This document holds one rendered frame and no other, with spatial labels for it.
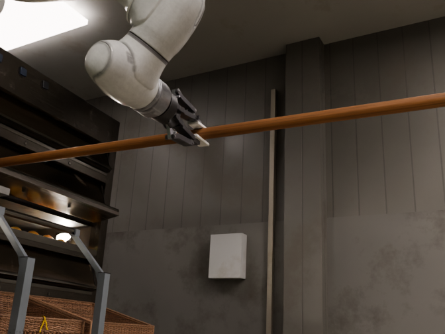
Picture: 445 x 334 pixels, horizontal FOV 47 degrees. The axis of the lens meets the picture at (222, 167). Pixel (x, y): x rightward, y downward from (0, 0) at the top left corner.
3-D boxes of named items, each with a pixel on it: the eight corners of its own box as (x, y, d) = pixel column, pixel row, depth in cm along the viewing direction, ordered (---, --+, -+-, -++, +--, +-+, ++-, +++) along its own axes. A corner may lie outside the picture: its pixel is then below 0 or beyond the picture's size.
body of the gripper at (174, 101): (144, 87, 119) (165, 103, 127) (140, 120, 116) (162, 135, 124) (171, 81, 116) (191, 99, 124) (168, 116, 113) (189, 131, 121)
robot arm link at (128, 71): (141, 121, 108) (179, 72, 108) (93, 89, 95) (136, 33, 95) (114, 97, 114) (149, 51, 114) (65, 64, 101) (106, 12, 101)
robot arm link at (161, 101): (122, 112, 112) (138, 122, 117) (157, 106, 108) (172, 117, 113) (127, 75, 115) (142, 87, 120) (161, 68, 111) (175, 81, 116)
